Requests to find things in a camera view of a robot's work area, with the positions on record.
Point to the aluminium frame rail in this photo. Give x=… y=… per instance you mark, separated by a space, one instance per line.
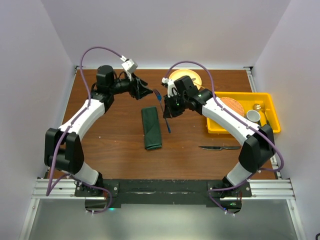
x=261 y=189

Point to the dark handled utensil in bin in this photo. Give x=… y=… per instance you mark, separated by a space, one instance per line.
x=267 y=117

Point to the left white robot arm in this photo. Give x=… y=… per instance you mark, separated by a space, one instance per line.
x=63 y=146

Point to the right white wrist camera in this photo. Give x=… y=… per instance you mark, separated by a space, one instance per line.
x=170 y=86

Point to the yellow plastic bin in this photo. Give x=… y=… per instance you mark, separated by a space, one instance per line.
x=248 y=99

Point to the gold spoon in bin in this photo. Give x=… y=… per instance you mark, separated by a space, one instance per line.
x=259 y=108

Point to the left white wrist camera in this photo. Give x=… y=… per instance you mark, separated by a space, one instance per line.
x=129 y=66

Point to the grey mug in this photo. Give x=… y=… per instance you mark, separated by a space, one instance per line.
x=253 y=116

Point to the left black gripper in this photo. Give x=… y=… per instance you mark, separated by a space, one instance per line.
x=137 y=89

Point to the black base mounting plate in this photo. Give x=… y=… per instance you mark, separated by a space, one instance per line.
x=175 y=192

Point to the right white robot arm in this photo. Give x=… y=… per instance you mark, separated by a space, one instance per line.
x=257 y=142

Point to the dark green cloth napkin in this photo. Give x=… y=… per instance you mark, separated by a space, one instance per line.
x=151 y=128

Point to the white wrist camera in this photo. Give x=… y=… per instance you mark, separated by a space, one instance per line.
x=170 y=86
x=129 y=66

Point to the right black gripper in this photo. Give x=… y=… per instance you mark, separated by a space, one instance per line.
x=170 y=112

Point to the orange woven coaster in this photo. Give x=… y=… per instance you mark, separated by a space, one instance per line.
x=234 y=105

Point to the yellow round plate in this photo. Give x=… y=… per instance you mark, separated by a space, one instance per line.
x=185 y=72

